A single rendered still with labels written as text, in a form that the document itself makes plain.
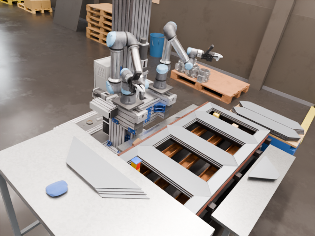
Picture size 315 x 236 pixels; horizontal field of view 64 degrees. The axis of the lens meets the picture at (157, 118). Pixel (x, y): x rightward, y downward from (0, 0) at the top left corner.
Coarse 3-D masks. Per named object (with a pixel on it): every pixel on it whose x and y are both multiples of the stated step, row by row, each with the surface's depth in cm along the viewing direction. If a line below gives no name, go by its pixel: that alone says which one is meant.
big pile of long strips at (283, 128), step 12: (240, 108) 296; (252, 108) 300; (264, 108) 304; (252, 120) 277; (264, 120) 279; (276, 120) 283; (288, 120) 286; (276, 132) 265; (288, 132) 265; (300, 132) 274
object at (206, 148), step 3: (204, 144) 230; (207, 144) 230; (210, 144) 231; (201, 147) 225; (204, 147) 226; (207, 147) 226; (210, 147) 227; (198, 150) 221; (201, 150) 222; (204, 150) 222; (207, 150) 223; (204, 153) 219
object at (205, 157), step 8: (208, 112) 283; (216, 112) 287; (192, 120) 261; (200, 120) 265; (232, 120) 277; (216, 128) 255; (248, 128) 267; (168, 136) 235; (160, 144) 226; (184, 144) 229; (240, 144) 241; (200, 152) 220; (208, 160) 216; (152, 168) 198; (160, 176) 193; (176, 184) 187; (184, 192) 183; (216, 192) 188; (208, 200) 179; (200, 208) 170
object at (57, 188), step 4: (60, 180) 147; (52, 184) 143; (56, 184) 144; (60, 184) 144; (64, 184) 145; (48, 188) 141; (52, 188) 141; (56, 188) 141; (60, 188) 142; (64, 188) 142; (48, 192) 139; (52, 192) 139; (56, 192) 139; (60, 192) 140; (64, 192) 142; (52, 196) 139
